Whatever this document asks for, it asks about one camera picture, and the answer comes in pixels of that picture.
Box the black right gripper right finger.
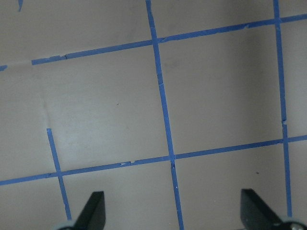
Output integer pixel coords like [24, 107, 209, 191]
[240, 189, 288, 230]

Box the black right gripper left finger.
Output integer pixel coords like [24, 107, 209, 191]
[72, 191, 106, 230]

